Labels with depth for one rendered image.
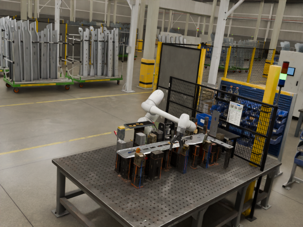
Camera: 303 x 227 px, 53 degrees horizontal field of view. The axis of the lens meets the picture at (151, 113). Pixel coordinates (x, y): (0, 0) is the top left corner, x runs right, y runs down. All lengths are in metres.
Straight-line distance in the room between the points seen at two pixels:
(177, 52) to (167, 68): 0.43
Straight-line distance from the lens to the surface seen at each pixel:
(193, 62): 6.00
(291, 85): 10.24
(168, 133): 3.77
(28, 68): 9.88
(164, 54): 6.54
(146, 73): 11.36
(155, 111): 3.50
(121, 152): 3.20
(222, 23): 8.09
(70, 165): 3.56
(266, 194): 4.65
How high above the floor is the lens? 2.30
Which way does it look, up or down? 16 degrees down
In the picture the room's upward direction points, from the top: 6 degrees clockwise
